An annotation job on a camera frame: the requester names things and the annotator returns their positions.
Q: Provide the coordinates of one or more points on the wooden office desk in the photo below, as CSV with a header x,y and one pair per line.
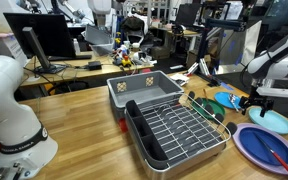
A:
x,y
74,71

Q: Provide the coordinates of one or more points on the dark background monitor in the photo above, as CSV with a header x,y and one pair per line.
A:
x,y
187,15

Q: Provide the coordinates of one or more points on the large lavender plate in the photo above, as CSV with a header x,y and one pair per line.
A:
x,y
240,146

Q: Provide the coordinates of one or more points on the dark blue plate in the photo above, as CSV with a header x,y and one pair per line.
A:
x,y
260,146

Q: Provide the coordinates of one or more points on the black power adapter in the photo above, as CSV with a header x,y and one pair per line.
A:
x,y
94,65

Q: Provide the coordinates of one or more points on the black bag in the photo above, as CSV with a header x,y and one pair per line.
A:
x,y
132,24

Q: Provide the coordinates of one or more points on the white board panel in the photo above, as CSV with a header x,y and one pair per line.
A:
x,y
250,46

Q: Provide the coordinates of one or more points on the black aluminium camera stand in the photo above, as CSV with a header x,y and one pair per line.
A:
x,y
217,24

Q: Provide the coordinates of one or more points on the white labelled container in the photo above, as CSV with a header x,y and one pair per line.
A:
x,y
12,48

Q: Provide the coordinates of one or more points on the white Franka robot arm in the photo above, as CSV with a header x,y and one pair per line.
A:
x,y
7,110

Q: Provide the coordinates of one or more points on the green plate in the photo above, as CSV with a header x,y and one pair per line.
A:
x,y
216,107

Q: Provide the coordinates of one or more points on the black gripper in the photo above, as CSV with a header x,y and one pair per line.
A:
x,y
259,95

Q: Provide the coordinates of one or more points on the white paper packet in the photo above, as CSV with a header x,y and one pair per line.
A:
x,y
179,79

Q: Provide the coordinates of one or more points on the white background robot column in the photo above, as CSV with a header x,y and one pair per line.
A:
x,y
99,8

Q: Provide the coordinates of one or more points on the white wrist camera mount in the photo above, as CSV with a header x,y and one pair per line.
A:
x,y
277,92

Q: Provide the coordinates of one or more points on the grey plastic tub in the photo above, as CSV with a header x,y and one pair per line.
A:
x,y
140,85

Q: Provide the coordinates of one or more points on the bright blue plate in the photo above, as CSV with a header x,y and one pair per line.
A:
x,y
222,99

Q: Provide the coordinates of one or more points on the light blue plate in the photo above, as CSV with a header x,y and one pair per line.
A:
x,y
274,122

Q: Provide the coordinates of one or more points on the translucent grey storage bin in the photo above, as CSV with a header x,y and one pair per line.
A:
x,y
97,38

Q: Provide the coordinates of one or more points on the white plastic bottle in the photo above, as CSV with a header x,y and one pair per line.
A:
x,y
76,47

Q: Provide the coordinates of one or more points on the silver metal spoon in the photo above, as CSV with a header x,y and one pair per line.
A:
x,y
233,100

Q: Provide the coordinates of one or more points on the black computer monitor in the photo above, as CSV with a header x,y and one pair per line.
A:
x,y
47,33

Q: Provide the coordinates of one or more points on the blue tape piece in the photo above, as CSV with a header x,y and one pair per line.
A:
x,y
227,87

